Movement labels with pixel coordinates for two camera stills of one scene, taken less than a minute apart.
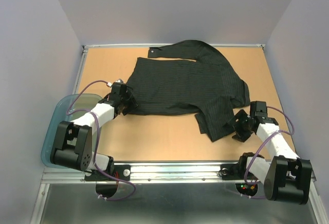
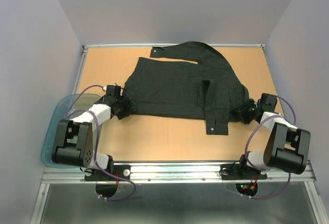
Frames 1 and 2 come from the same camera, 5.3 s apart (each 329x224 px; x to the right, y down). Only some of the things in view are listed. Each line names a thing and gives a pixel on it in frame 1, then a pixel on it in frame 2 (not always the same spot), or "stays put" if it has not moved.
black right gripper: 240,135 to 243,109
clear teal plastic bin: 68,107 stays put
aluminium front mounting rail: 148,172 stays put
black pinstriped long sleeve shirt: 209,87 stays put
